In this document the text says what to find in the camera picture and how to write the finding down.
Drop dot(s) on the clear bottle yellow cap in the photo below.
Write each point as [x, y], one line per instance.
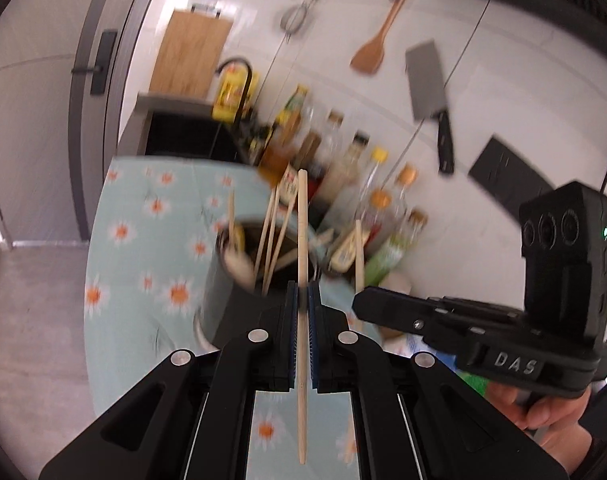
[368, 180]

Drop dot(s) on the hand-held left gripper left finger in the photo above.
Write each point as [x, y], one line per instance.
[293, 335]

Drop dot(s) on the daisy print tablecloth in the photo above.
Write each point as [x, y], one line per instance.
[128, 260]

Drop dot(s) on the green plastic packet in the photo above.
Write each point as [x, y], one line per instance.
[476, 384]

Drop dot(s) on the green label bottle gold cap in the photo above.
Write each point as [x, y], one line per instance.
[391, 255]

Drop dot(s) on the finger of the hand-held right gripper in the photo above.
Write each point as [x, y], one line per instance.
[398, 310]

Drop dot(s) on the wooden cutting board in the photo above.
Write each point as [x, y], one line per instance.
[191, 55]

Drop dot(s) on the amber oil bottle yellow label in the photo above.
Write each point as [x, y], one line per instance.
[292, 115]

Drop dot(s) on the black sink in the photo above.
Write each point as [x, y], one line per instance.
[183, 135]

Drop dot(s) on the yellow dish soap bottle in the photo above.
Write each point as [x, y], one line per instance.
[231, 95]

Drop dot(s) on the beige sauce bottle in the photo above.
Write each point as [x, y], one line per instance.
[348, 170]

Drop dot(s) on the person's right forearm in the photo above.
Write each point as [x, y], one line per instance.
[596, 460]

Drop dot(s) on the person's right hand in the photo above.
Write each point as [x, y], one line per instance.
[558, 425]

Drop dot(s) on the black utensil holder metal rim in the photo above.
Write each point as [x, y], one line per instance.
[233, 305]

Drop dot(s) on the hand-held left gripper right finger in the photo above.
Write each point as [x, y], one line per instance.
[312, 335]

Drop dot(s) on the metal whisk on wall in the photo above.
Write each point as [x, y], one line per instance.
[296, 17]

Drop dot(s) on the black faucet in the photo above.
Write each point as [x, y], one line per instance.
[246, 90]

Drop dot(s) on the paper cup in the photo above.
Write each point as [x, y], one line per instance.
[397, 282]

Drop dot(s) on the wooden spatula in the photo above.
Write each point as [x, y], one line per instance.
[371, 52]

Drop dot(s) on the clear bottle orange cap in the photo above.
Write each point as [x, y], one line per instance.
[391, 205]

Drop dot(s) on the black wall panel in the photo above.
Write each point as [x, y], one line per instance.
[508, 172]

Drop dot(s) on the grey door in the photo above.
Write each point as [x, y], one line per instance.
[33, 110]

